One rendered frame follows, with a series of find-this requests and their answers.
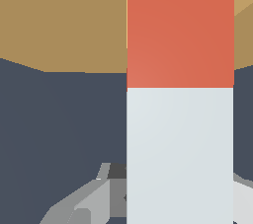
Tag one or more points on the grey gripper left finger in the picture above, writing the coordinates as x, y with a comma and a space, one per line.
95, 198

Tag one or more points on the red and white peg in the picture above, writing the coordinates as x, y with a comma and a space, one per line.
180, 109

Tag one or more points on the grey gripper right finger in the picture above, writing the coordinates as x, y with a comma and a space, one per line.
243, 201

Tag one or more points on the tan wooden box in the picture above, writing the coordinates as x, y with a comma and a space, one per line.
66, 20

